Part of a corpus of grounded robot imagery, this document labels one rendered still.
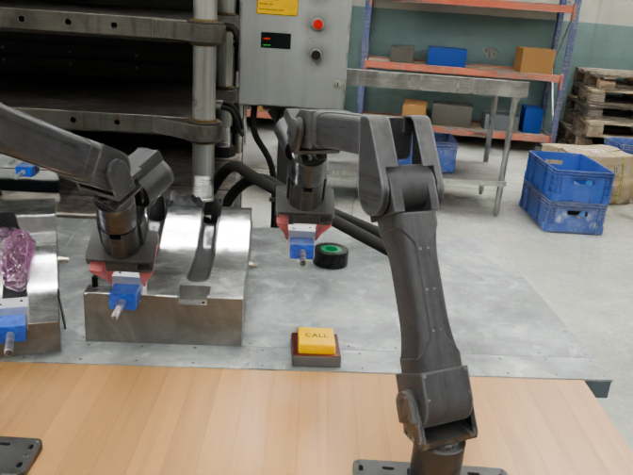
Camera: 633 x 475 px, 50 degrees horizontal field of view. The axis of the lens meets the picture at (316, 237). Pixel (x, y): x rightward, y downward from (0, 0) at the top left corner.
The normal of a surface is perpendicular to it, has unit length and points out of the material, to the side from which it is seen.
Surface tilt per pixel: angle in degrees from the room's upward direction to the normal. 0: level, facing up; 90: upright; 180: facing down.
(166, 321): 90
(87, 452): 0
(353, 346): 0
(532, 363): 0
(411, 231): 60
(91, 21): 90
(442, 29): 90
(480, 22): 90
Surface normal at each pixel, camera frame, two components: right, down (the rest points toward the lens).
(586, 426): 0.07, -0.94
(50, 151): 0.84, 0.28
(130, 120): 0.05, 0.34
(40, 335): 0.35, 0.34
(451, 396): 0.39, -0.18
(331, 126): -0.86, 0.05
